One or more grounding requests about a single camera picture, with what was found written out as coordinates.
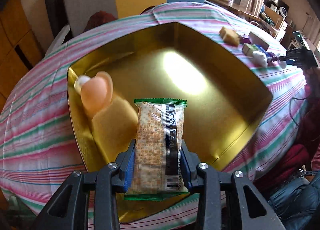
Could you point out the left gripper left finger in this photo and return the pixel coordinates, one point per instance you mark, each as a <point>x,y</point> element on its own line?
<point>68,207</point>

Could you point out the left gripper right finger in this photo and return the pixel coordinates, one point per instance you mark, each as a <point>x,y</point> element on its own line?
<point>226,200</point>

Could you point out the purple packet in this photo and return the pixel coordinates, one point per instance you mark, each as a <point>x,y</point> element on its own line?
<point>245,39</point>

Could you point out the cracker packet green ends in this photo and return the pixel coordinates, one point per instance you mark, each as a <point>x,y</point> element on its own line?
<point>157,175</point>

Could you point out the yellow sponge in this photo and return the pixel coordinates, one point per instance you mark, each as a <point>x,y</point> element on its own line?
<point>114,127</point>
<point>229,36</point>

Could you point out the white gold carton box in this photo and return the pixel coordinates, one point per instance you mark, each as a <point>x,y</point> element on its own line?
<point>258,41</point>

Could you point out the small green white box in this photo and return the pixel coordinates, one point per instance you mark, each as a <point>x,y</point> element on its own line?
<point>248,49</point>

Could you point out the wooden shelf with clutter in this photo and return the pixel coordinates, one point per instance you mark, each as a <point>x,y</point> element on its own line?
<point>277,11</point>

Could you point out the striped pink green bedsheet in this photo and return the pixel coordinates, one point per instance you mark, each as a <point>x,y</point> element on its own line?
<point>38,148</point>

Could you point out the gold metal tin box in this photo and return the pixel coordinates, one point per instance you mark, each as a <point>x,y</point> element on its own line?
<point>226,101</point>

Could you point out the wooden side table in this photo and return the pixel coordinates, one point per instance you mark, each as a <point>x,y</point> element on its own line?
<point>234,8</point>

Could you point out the peach powder puff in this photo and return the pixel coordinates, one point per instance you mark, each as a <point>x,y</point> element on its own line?
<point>96,93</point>

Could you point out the white plastic wrapped item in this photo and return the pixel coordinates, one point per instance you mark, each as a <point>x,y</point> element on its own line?
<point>79,82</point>

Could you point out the dark red cushion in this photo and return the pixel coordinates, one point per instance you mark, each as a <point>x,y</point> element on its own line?
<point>99,19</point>

